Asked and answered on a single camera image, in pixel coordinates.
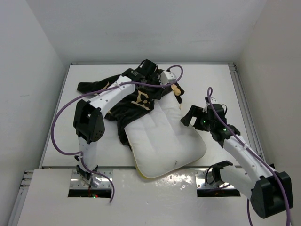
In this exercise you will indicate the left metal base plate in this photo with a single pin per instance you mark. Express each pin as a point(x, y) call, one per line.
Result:
point(96, 182)

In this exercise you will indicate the black pillowcase with beige pattern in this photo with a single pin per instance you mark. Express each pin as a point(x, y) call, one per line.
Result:
point(129, 109)

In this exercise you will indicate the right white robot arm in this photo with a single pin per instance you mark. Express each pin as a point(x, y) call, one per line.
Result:
point(267, 190)

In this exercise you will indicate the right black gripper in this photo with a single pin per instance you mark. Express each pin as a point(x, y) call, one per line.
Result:
point(194, 111)

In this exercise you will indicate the white foam front board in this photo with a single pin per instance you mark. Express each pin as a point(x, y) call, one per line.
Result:
point(169, 201)

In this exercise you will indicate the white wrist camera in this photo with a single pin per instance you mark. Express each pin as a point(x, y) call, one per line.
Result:
point(210, 101)
point(167, 77)

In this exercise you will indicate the white pillow with yellow edge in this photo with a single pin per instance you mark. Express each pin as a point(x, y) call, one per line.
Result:
point(160, 142)

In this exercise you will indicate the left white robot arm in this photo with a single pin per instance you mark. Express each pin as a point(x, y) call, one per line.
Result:
point(89, 115)

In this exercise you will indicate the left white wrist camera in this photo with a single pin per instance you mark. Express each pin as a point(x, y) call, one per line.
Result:
point(167, 77)

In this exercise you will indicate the metal base plate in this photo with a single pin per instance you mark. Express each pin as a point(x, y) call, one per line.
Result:
point(96, 182)
point(203, 180)

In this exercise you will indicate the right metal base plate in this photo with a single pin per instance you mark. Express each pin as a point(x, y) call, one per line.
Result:
point(203, 180)

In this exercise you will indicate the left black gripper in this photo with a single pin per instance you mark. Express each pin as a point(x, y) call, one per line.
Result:
point(156, 79)

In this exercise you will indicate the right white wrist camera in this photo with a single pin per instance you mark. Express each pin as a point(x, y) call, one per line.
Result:
point(210, 101)

